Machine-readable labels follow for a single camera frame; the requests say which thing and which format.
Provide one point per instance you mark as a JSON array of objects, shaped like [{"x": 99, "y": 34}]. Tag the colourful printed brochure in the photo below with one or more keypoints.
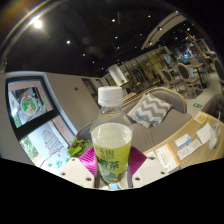
[{"x": 150, "y": 154}]

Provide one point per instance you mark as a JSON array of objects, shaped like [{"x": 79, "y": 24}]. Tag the white paper napkin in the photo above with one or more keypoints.
[{"x": 203, "y": 133}]

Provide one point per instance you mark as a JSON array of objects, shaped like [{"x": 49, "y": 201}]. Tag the grey curved sofa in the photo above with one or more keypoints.
[{"x": 156, "y": 133}]

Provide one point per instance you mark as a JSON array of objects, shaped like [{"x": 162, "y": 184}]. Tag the white printed leaflet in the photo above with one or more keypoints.
[{"x": 190, "y": 150}]

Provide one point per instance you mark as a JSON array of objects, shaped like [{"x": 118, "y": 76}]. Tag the group of ceiling lights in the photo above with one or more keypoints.
[{"x": 37, "y": 23}]

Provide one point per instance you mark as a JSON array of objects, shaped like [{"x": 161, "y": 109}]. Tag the group of dining chairs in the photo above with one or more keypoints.
[{"x": 185, "y": 73}]

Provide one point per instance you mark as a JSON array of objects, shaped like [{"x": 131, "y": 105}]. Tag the white orange cardboard box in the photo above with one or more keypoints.
[{"x": 167, "y": 157}]

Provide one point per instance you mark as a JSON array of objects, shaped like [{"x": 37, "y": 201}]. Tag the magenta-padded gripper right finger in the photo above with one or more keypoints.
[{"x": 148, "y": 171}]

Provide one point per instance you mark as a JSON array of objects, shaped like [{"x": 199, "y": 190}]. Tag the green potted plant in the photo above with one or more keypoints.
[{"x": 78, "y": 148}]

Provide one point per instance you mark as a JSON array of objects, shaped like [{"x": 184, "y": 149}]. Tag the blue white leaflet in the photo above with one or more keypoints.
[{"x": 182, "y": 140}]

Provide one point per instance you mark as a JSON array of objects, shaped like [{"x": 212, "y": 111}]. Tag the grey white zigzag pillow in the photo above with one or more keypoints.
[{"x": 150, "y": 110}]

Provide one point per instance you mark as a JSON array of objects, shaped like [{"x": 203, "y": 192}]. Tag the wooden lattice partition screen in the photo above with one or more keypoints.
[{"x": 146, "y": 66}]

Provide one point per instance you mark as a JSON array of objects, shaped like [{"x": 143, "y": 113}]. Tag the green-labelled clear drink bottle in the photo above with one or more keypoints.
[{"x": 111, "y": 143}]

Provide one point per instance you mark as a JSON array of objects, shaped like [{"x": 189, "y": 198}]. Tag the colourful wall poster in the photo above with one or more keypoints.
[{"x": 29, "y": 103}]

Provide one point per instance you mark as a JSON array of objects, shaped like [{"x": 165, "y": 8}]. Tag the yellow square card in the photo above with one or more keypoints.
[{"x": 200, "y": 117}]

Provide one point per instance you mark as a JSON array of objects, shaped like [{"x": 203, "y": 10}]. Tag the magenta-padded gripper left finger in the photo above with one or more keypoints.
[{"x": 77, "y": 171}]

